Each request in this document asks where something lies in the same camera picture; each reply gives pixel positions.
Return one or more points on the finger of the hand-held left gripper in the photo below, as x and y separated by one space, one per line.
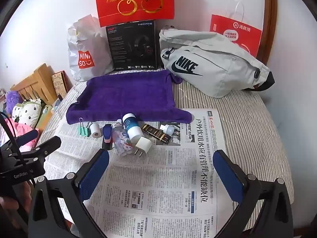
47 148
27 136

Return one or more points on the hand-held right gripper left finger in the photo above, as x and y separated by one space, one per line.
95 173

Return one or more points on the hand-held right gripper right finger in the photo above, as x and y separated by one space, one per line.
227 176

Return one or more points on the green binder clip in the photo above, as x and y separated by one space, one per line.
84 131

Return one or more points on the pink jar blue lid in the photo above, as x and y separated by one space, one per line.
107 131

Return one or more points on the white tape roll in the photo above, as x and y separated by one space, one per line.
95 129

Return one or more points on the white eraser block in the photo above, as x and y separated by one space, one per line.
143 143

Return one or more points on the white bottle blue label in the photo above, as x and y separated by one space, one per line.
131 126

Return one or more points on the black gold striped tube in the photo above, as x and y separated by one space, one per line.
148 128

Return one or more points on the small white bottle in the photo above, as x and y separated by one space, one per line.
168 129

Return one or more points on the black tube white print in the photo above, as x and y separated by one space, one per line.
162 136

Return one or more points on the person's left hand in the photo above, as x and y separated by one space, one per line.
23 200

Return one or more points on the pink cloth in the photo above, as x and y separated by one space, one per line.
23 127

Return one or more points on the white spotted plush toy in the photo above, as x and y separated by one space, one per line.
27 111

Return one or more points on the purple plush toy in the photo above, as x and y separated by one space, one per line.
12 99

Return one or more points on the clear pill bottle silver cap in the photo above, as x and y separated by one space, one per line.
121 138

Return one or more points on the wooden headboard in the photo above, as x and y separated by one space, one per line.
37 79

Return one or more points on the newspaper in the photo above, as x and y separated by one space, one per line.
161 178

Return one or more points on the purple towel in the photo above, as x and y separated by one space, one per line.
123 94

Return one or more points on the grey waist bag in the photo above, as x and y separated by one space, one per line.
218 74

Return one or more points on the white plastic shopping bag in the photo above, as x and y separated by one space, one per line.
76 44

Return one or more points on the black headphone box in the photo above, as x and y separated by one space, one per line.
123 47

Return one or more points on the red gift bag gold cherries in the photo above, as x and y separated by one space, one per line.
111 10

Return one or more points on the brown wooden frame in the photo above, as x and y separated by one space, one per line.
271 17

